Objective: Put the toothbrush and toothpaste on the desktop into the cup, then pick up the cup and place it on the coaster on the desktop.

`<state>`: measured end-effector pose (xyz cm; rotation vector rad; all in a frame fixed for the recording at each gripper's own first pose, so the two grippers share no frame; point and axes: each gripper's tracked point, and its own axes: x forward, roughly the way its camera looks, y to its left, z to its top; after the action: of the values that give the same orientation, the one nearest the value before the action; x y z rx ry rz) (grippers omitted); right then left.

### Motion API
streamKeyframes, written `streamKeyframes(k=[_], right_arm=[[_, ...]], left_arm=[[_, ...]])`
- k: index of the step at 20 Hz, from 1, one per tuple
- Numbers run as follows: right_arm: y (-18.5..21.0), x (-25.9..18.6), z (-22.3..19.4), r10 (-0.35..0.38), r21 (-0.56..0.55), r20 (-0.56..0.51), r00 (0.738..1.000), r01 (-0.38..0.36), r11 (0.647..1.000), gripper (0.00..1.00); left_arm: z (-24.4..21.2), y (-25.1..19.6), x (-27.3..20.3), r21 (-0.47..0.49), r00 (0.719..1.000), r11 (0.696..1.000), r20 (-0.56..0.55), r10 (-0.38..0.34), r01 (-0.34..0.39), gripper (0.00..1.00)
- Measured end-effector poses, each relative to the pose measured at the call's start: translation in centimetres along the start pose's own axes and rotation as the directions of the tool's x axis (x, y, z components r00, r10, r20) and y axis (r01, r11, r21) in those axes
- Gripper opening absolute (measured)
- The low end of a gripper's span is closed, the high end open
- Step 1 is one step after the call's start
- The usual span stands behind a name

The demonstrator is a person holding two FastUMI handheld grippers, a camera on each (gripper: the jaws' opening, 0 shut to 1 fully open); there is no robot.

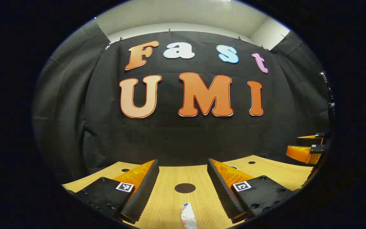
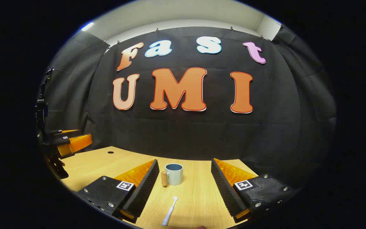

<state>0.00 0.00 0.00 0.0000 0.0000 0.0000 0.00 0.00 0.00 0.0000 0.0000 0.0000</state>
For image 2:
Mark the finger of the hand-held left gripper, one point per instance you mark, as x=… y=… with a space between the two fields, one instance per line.
x=63 y=135
x=79 y=143

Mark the wooden desktop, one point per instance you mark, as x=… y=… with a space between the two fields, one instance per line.
x=195 y=197

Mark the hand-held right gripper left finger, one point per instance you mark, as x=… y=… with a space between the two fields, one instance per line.
x=145 y=187

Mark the white toothbrush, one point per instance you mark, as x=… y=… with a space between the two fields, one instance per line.
x=169 y=213

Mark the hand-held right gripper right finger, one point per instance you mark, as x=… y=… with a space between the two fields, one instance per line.
x=222 y=187

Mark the black backdrop cloth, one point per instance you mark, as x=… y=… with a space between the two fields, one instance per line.
x=186 y=136

